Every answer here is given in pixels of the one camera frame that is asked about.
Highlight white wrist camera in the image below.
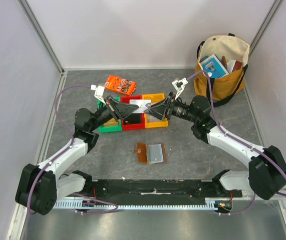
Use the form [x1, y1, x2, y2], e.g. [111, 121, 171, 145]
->
[90, 84, 106, 104]
[172, 78, 188, 100]

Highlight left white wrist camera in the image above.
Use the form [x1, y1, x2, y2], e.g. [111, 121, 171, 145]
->
[90, 84, 106, 104]

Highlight yellow canvas tote bag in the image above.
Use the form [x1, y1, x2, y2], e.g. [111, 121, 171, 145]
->
[192, 33, 250, 107]

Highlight orange snack box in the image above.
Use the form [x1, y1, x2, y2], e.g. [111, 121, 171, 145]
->
[104, 75, 136, 96]

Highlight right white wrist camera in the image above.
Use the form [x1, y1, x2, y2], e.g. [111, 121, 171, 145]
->
[172, 78, 188, 100]

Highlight black cards in red bin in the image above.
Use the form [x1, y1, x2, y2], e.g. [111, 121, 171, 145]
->
[123, 113, 142, 125]

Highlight green plastic bin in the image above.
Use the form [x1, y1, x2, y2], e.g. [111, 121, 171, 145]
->
[97, 97, 122, 134]

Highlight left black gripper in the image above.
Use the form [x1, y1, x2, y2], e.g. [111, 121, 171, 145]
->
[90, 95, 138, 132]

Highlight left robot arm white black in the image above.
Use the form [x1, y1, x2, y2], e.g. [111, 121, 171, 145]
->
[15, 96, 139, 216]

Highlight yellow plastic bin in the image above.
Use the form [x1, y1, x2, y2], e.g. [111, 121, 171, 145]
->
[142, 93, 169, 129]

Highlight black mounting base plate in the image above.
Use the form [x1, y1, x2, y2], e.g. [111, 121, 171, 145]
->
[80, 179, 242, 198]

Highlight grey slotted cable duct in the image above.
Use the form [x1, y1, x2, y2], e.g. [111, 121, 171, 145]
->
[53, 197, 218, 211]

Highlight gold cards in green bin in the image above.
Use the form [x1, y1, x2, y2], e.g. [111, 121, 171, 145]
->
[103, 118, 118, 127]

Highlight red plastic bin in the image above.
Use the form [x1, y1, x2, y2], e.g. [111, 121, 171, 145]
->
[120, 95, 145, 131]

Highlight blue white razor box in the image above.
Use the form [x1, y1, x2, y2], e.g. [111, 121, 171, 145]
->
[200, 54, 229, 79]

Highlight white credit card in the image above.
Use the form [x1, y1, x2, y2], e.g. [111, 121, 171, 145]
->
[129, 99, 151, 114]

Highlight white cards in yellow bin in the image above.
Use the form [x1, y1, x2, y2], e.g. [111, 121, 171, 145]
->
[146, 114, 162, 123]

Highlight brown item in bag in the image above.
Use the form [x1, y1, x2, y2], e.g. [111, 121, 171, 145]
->
[221, 56, 227, 68]

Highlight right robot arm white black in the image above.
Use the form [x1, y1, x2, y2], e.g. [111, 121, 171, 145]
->
[145, 95, 286, 200]

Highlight white red box in bag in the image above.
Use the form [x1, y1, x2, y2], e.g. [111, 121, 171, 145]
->
[227, 60, 243, 74]

